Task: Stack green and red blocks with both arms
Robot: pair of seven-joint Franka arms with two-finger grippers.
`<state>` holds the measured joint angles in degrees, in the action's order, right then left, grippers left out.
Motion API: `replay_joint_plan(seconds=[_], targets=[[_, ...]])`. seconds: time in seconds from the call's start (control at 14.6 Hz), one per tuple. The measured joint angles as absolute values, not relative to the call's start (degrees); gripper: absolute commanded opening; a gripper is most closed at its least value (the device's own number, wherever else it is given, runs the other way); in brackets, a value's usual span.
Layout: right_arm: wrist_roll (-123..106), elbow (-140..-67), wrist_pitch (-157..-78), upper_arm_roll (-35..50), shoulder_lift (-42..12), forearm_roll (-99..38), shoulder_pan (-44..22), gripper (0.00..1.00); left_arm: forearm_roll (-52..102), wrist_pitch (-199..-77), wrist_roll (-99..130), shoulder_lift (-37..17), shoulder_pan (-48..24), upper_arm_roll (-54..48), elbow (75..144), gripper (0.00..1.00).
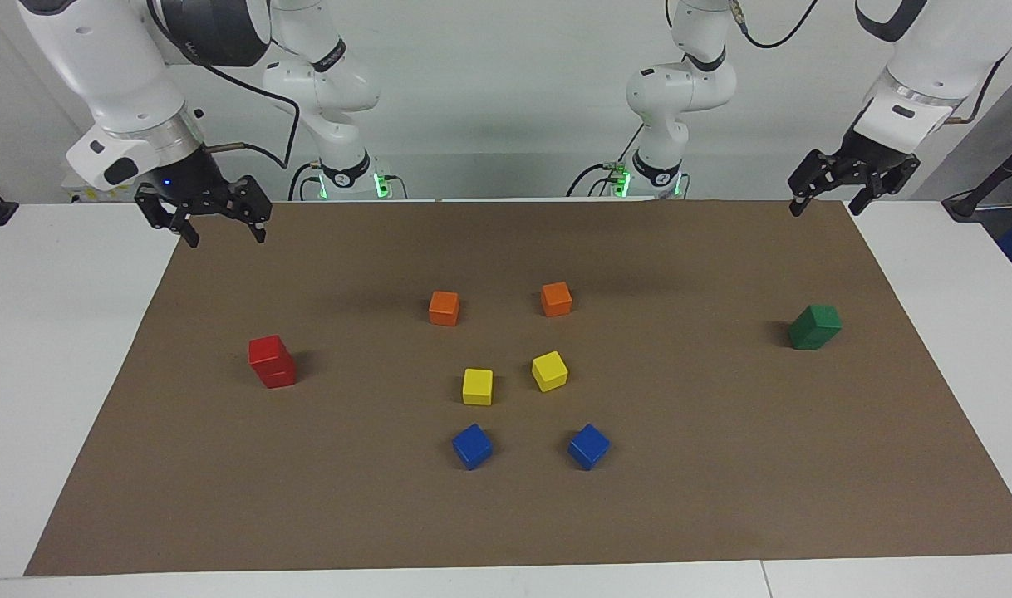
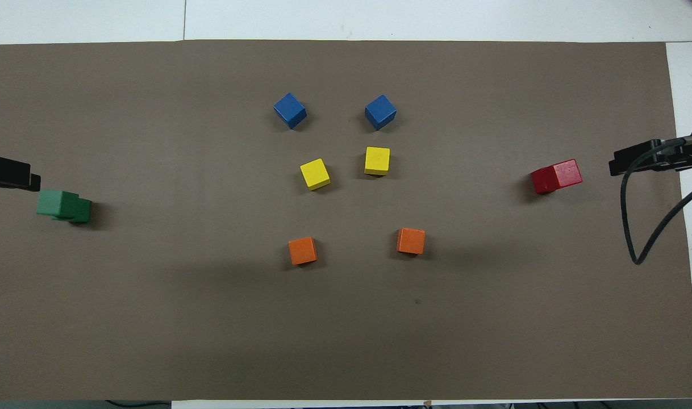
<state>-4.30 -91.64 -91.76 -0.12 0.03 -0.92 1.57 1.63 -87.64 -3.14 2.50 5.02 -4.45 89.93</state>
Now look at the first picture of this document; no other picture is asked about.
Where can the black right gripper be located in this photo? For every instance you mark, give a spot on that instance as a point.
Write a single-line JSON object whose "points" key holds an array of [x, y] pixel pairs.
{"points": [[186, 183]]}

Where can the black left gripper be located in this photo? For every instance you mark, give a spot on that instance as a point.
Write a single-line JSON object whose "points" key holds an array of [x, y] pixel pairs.
{"points": [[871, 158]]}

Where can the green wooden block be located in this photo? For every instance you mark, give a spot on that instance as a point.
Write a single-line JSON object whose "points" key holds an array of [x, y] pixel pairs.
{"points": [[805, 342], [820, 318]]}

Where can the red wooden block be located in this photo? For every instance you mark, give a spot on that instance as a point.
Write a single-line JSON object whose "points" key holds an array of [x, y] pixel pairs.
{"points": [[271, 353], [280, 379]]}

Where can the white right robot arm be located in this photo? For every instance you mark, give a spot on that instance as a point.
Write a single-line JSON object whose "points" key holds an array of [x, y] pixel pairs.
{"points": [[115, 75]]}

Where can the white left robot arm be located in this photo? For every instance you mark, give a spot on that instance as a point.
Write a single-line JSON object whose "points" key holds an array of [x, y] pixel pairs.
{"points": [[680, 91]]}

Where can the white power strip box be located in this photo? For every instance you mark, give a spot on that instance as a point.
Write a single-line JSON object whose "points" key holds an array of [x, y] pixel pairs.
{"points": [[99, 196]]}

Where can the black tripod stand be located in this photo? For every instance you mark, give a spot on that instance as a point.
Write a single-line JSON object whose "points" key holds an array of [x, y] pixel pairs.
{"points": [[967, 203]]}

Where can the orange wooden block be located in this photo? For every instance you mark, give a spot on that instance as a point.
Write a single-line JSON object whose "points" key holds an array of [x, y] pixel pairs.
{"points": [[444, 308], [556, 299]]}

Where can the yellow wooden block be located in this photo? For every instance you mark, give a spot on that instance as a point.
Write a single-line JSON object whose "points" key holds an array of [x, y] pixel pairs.
{"points": [[477, 386], [549, 370]]}

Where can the blue wooden block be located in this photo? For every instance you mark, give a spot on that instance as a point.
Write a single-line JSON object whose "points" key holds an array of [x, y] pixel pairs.
{"points": [[589, 446], [472, 446]]}

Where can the brown table mat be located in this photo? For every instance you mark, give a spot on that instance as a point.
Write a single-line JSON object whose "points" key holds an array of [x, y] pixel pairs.
{"points": [[506, 515]]}

